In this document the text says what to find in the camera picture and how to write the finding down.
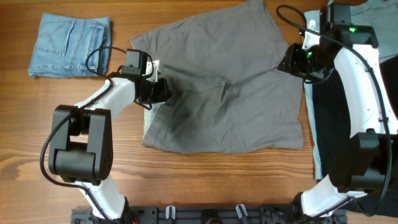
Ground grey shorts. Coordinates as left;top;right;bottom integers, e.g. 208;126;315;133
131;1;303;153

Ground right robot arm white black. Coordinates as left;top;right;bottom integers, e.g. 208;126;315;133
278;2;397;222

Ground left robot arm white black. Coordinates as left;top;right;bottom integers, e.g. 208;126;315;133
40;49;171;223

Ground dark navy garment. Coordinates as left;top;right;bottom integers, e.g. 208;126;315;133
312;55;397;218

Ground light blue t-shirt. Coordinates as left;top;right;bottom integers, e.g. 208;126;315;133
303;0;398;180

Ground folded blue denim jeans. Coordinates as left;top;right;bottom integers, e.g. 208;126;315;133
28;13;112;78

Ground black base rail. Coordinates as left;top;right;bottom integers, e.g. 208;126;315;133
70;204;348;224

